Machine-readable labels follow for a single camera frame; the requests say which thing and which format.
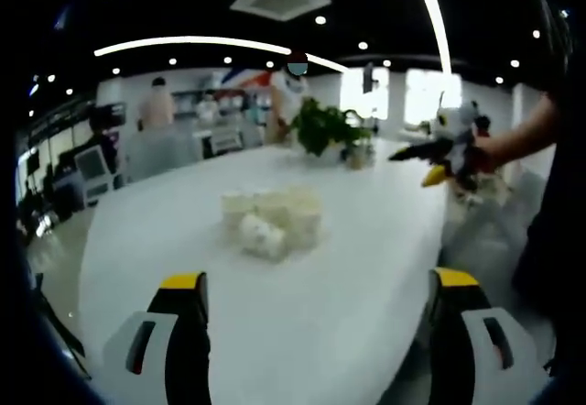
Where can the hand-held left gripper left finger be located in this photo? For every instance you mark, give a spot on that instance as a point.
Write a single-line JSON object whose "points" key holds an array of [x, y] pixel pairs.
{"points": [[151, 377]]}

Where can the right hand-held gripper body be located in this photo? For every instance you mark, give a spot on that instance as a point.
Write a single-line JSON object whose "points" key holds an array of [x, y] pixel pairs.
{"points": [[460, 148]]}

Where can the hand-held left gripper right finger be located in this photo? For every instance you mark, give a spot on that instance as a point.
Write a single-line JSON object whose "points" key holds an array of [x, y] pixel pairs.
{"points": [[476, 368]]}

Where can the person's right hand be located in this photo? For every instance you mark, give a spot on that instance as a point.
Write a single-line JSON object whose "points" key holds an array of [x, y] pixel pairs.
{"points": [[489, 155]]}

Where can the bright window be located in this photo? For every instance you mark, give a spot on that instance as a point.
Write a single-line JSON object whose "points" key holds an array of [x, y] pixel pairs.
{"points": [[430, 98]]}

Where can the small pale jar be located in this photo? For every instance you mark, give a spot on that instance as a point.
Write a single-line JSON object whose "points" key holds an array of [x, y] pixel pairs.
{"points": [[359, 157]]}

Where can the white plant pot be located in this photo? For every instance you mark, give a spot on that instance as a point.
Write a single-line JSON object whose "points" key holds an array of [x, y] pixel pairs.
{"points": [[330, 154]]}

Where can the green leafy plant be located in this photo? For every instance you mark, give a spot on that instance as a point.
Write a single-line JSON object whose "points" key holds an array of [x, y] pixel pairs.
{"points": [[322, 125]]}

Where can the black tripod stand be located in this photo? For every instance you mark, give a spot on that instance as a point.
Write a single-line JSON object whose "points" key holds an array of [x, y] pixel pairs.
{"points": [[55, 318]]}

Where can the curved ceiling strip light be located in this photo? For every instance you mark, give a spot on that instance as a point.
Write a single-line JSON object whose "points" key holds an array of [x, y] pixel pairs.
{"points": [[437, 15], [197, 40]]}

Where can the white table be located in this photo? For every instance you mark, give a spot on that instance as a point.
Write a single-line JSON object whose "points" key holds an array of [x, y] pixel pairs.
{"points": [[297, 322]]}

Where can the white office chair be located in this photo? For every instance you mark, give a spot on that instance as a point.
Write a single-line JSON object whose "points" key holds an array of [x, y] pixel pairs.
{"points": [[94, 169]]}

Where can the grey desk partition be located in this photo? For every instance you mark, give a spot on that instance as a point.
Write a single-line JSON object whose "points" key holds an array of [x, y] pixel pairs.
{"points": [[162, 153]]}

